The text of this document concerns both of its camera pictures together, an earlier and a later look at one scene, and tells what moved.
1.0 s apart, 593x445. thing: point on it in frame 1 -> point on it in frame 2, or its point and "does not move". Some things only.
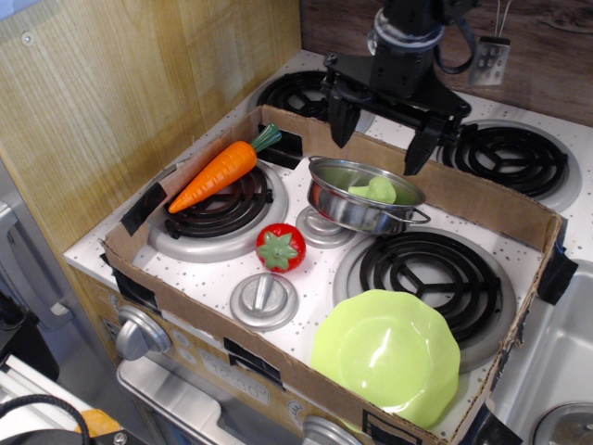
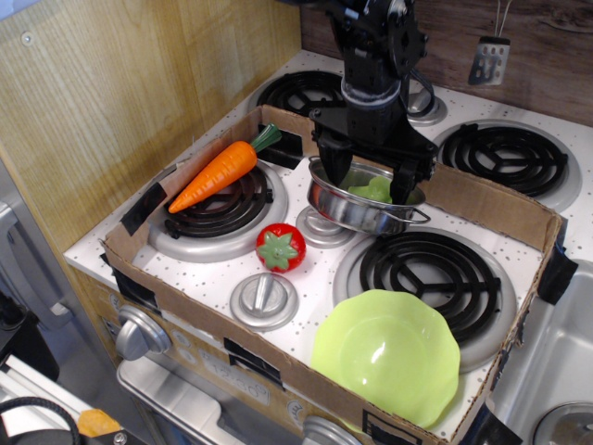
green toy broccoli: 379,188 does not move
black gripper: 398,85 -> 384,129
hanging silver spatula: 489,61 does not move
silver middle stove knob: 321,232 does not move
